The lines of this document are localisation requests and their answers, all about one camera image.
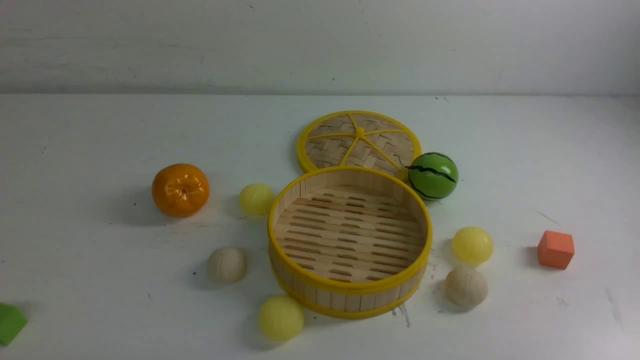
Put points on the bamboo steamer tray yellow rim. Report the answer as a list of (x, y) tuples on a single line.
[(349, 242)]

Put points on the woven bamboo steamer lid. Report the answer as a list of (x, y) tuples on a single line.
[(359, 139)]

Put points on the white bun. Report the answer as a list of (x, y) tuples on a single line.
[(227, 265), (466, 287)]

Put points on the yellow bun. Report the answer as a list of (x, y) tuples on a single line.
[(472, 245), (256, 199), (281, 318)]

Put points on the green foam block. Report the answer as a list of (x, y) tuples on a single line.
[(12, 322)]

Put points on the orange toy tangerine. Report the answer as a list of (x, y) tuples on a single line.
[(180, 190)]

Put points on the orange foam cube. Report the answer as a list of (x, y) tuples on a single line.
[(555, 249)]

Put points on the yellow bun bottom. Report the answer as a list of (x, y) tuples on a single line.
[(281, 318)]

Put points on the green watermelon toy ball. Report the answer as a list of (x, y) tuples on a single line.
[(433, 176)]

